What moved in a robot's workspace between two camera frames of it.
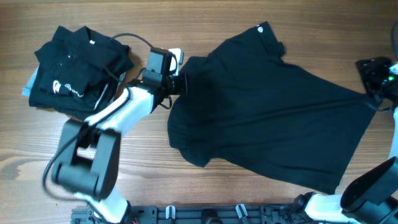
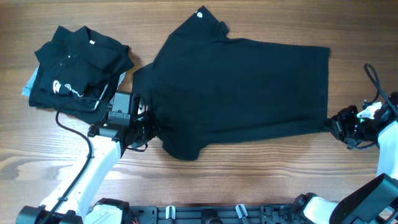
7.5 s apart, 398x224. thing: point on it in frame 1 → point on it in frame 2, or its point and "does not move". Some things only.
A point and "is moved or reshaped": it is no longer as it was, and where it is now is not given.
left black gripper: [183, 87] → [153, 130]
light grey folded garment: [26, 90] does not move
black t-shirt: [244, 102] is moved or reshaped
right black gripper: [372, 79] → [337, 123]
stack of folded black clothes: [78, 73] does not move
